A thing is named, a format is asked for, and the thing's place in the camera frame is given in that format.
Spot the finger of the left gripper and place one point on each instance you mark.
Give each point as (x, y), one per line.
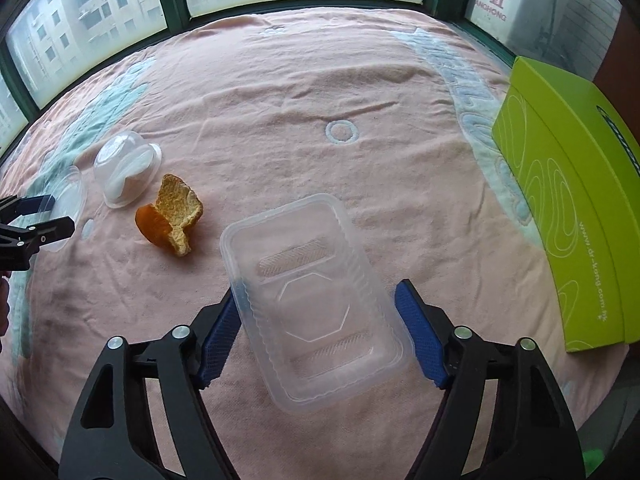
(18, 245)
(14, 206)

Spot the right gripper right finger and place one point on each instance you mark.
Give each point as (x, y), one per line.
(502, 415)

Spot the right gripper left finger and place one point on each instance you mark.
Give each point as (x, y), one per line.
(111, 434)

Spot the clear rectangular plastic tray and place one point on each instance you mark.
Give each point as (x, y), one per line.
(318, 318)

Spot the person's left hand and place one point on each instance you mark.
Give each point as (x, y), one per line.
(4, 302)

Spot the clear round plastic lid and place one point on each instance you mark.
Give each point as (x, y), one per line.
(67, 196)

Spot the green plastic waste basket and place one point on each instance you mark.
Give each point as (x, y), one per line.
(592, 460)

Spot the clear plastic cup with tissue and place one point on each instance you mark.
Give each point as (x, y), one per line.
(125, 166)

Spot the orange peel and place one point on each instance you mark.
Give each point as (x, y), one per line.
(168, 222)

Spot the pink cartoon blanket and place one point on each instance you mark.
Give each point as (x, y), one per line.
(253, 113)

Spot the green cardboard box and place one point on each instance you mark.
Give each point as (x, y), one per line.
(577, 165)

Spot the brown wooden wardrobe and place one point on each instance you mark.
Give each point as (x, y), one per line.
(618, 75)

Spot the green window frame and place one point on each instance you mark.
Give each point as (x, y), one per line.
(180, 19)

